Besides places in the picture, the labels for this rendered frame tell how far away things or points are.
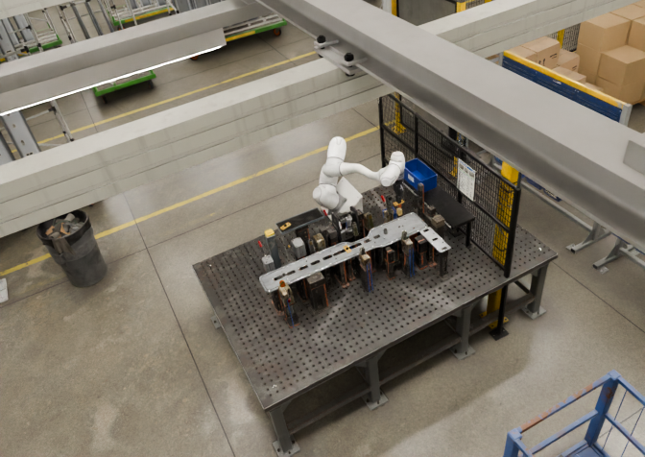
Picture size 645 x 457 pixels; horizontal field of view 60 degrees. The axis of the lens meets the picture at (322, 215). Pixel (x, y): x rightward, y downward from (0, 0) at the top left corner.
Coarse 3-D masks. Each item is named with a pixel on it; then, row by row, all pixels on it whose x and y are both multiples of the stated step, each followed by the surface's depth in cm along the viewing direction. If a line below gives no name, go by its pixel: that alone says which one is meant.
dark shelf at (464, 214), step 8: (408, 184) 478; (416, 192) 469; (424, 192) 468; (432, 192) 466; (440, 192) 465; (424, 200) 460; (432, 200) 459; (440, 200) 457; (448, 200) 456; (440, 208) 449; (448, 208) 448; (456, 208) 447; (464, 208) 446; (448, 216) 441; (456, 216) 440; (464, 216) 439; (472, 216) 437; (448, 224) 434; (456, 224) 433; (464, 224) 435
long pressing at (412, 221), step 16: (384, 224) 447; (400, 224) 445; (416, 224) 443; (384, 240) 432; (320, 256) 427; (336, 256) 425; (352, 256) 423; (272, 272) 420; (288, 272) 418; (304, 272) 416; (272, 288) 407
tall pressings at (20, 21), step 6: (6, 18) 1056; (18, 18) 1065; (24, 18) 1070; (6, 24) 1059; (18, 24) 1069; (24, 24) 1074; (12, 30) 1073; (24, 30) 1078; (12, 36) 1073; (24, 36) 1085; (30, 36) 1088; (12, 42) 1077; (18, 42) 1086
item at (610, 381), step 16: (592, 384) 326; (608, 384) 333; (624, 384) 323; (608, 400) 340; (640, 400) 316; (544, 416) 314; (592, 416) 350; (608, 416) 349; (512, 432) 309; (560, 432) 345; (592, 432) 366; (624, 432) 340; (512, 448) 311; (576, 448) 373; (592, 448) 374; (640, 448) 332
